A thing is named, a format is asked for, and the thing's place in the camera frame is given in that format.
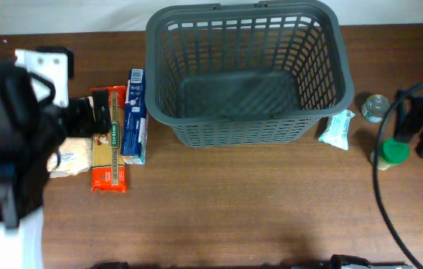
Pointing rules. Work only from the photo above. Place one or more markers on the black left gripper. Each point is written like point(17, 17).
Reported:
point(82, 107)

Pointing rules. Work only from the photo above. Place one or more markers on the blue cardboard box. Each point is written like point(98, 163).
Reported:
point(133, 149)

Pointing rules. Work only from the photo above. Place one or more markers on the beige grain bag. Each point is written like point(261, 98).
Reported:
point(72, 157)

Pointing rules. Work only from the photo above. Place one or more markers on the orange spaghetti packet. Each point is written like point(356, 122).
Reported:
point(108, 168)

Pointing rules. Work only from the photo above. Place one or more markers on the grey plastic shopping basket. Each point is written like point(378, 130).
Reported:
point(222, 75)

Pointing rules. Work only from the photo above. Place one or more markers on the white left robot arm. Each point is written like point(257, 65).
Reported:
point(36, 117)

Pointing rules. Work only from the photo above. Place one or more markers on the white green wrapped snack pack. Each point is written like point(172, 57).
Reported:
point(336, 132)

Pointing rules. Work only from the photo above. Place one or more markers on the small metal tin can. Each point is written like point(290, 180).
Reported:
point(375, 108)

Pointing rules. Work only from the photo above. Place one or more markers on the green lid glass jar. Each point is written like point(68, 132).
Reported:
point(391, 153)

